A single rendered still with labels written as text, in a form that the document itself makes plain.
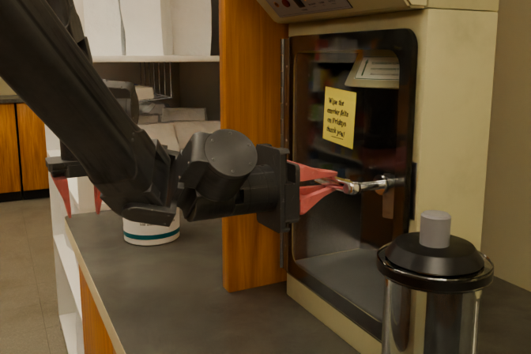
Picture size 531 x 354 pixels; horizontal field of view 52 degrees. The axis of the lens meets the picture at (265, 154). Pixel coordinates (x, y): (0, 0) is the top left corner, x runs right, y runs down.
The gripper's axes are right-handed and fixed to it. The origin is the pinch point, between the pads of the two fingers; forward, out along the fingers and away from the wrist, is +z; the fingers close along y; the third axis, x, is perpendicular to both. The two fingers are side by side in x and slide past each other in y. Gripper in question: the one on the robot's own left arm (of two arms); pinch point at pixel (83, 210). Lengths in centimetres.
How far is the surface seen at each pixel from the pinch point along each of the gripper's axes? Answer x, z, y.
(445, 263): -59, -7, 23
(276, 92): -8.5, -18.9, 32.6
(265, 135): -8.5, -11.5, 30.5
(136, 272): 8.4, 16.2, 10.0
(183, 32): 92, -33, 49
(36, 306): 212, 109, -3
